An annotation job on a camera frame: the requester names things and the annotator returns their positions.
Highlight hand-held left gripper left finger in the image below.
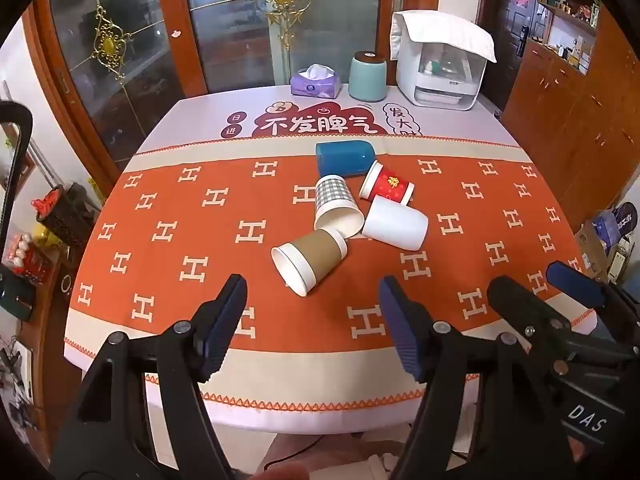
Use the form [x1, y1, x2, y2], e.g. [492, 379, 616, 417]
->
[47, 274, 249, 480]

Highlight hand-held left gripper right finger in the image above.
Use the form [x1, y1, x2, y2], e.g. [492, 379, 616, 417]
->
[377, 276, 568, 480]

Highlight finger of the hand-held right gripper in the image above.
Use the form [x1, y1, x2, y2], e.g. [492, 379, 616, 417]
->
[486, 275, 583, 363]
[546, 261, 640, 342]

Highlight plain white paper cup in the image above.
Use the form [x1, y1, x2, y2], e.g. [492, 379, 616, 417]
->
[361, 196, 429, 251]

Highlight brown sleeve paper cup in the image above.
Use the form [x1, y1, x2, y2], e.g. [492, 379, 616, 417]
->
[271, 228, 348, 297]

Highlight plaid paper cup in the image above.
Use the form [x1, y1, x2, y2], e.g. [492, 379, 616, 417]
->
[314, 175, 365, 237]

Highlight red patterned paper cup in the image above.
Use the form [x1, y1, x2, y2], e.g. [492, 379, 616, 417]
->
[359, 161, 416, 206]

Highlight blue plastic cup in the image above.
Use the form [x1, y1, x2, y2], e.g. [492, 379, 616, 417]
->
[315, 141, 377, 177]

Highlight cardboard box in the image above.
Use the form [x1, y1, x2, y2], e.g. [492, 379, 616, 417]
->
[574, 221, 612, 283]

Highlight orange printed tablecloth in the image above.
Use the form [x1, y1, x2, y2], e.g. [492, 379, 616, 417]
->
[64, 85, 593, 433]

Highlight black woven basket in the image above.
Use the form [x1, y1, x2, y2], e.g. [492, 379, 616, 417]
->
[37, 184, 97, 250]

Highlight red gift box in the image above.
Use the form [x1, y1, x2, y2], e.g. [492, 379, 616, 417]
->
[4, 232, 50, 283]

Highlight red knot ornament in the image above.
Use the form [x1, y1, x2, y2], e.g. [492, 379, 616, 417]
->
[31, 189, 65, 218]

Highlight white countertop appliance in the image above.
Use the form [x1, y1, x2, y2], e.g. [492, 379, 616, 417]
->
[395, 35, 488, 111]

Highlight purple tissue box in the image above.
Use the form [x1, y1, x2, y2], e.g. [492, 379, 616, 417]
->
[290, 64, 342, 100]

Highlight teal canister with brown lid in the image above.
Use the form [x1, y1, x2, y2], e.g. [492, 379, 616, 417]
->
[348, 51, 389, 103]

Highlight dark door with pink decoration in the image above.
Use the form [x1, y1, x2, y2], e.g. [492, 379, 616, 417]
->
[501, 0, 540, 58]

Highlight white folded cloth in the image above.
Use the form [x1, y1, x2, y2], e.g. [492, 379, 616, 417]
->
[389, 9, 498, 64]

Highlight wooden glass sliding door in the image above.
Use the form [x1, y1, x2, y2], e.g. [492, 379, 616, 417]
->
[22, 0, 208, 173]
[154, 0, 442, 97]

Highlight black cable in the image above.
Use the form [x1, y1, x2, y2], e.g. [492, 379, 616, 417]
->
[264, 434, 327, 467]

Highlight wooden wall cabinet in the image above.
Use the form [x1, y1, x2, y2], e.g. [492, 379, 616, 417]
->
[500, 0, 640, 228]

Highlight black curved frame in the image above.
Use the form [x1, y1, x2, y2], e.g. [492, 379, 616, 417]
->
[0, 102, 34, 266]

